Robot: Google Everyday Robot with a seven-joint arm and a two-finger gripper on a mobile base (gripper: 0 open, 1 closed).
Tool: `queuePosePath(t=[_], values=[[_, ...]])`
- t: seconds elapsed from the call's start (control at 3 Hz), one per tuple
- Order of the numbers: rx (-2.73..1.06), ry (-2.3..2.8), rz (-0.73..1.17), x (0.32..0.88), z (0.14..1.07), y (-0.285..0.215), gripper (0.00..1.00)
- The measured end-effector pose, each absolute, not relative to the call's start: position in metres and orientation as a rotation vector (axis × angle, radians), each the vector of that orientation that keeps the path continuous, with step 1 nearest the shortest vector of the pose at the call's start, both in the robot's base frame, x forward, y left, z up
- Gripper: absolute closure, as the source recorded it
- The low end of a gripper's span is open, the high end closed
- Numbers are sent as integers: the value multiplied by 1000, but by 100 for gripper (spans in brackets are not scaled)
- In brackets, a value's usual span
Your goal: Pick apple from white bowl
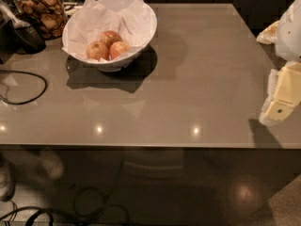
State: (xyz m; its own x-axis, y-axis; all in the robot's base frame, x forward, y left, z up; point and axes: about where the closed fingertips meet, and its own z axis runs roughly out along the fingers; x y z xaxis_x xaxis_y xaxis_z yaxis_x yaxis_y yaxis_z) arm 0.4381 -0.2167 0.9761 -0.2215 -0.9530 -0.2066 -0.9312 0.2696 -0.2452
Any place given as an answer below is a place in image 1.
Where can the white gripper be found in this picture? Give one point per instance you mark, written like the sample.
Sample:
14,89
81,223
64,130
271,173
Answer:
290,32

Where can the red apple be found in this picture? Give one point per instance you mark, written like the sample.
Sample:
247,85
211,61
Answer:
118,48
97,50
109,37

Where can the white bowl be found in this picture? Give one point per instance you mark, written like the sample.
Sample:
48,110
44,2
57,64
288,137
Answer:
142,25

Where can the white paper liner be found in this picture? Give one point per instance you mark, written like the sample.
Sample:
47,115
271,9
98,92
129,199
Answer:
91,22

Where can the glass jar of chips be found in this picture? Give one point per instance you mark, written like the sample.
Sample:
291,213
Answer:
48,15

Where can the black round object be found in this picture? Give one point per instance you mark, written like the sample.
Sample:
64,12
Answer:
29,40

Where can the white spoon handle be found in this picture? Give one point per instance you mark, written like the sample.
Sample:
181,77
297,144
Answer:
17,23

